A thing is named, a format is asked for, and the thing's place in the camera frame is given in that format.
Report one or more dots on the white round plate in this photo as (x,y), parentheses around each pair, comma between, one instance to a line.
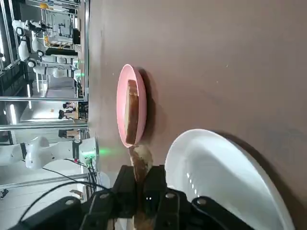
(216,167)

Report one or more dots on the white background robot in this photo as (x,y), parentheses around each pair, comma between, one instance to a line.
(22,48)

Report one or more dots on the aluminium frame beam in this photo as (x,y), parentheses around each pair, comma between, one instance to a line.
(48,98)

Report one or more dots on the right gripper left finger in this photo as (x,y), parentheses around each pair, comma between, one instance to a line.
(124,191)

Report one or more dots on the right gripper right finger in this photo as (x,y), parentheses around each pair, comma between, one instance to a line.
(156,191)

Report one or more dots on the brown bread slice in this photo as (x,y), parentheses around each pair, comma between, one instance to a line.
(141,165)
(132,112)

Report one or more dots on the pink round plate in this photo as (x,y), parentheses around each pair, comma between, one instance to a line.
(121,107)

